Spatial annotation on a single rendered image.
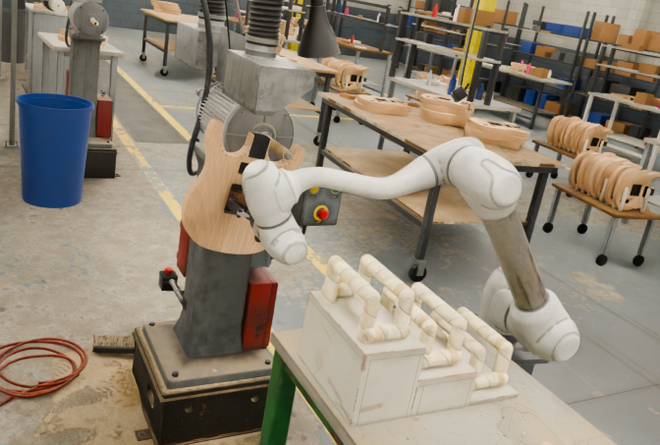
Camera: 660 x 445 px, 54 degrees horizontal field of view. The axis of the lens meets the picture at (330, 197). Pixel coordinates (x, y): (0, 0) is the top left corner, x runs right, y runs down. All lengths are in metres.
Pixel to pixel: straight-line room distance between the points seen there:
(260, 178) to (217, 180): 0.39
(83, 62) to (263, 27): 3.63
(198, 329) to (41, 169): 2.49
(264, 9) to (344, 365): 1.11
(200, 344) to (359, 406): 1.39
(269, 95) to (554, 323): 1.09
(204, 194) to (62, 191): 2.95
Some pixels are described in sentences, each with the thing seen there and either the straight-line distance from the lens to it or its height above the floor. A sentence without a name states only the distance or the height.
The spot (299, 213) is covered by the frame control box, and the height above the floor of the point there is 0.97.
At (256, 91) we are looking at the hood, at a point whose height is 1.45.
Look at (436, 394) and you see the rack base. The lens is 1.49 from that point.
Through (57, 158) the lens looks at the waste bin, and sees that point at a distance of 4.83.
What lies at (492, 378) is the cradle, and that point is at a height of 0.97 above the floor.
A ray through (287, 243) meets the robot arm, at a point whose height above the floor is 1.12.
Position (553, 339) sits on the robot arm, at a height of 0.88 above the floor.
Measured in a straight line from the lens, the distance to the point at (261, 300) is 2.67.
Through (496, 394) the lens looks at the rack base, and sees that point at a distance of 1.63.
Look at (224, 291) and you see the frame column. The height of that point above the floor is 0.58.
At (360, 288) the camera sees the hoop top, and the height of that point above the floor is 1.20.
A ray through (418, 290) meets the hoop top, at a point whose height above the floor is 1.12.
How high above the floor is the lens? 1.76
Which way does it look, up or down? 17 degrees down
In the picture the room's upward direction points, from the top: 10 degrees clockwise
